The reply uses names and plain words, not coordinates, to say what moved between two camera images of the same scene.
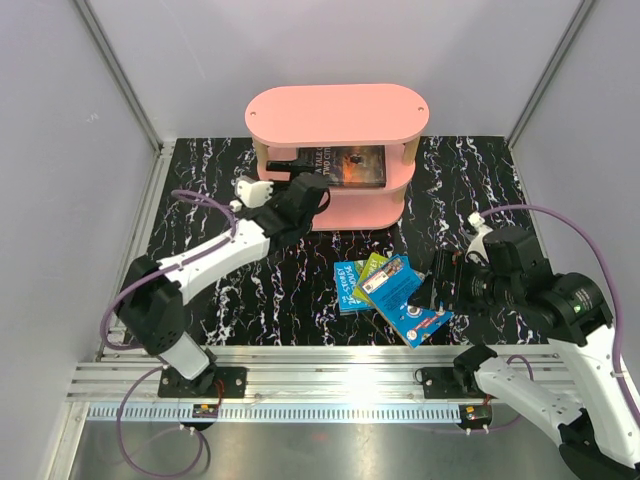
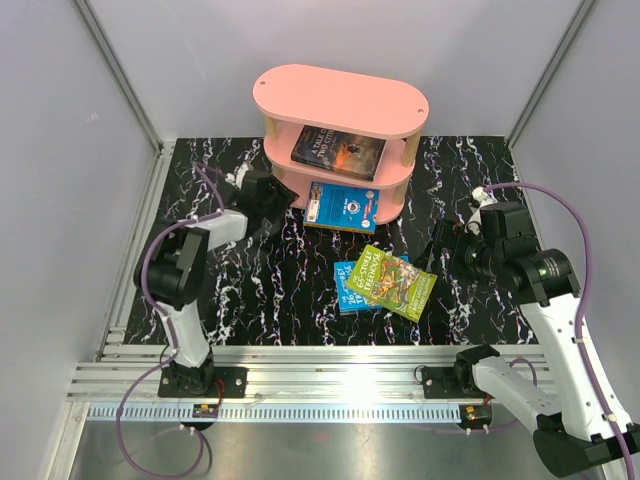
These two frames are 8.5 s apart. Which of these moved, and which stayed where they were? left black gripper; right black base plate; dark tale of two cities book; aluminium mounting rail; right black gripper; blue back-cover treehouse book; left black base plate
Moved: dark tale of two cities book; blue back-cover treehouse book; right black gripper; left black gripper
Stayed: right black base plate; left black base plate; aluminium mounting rail
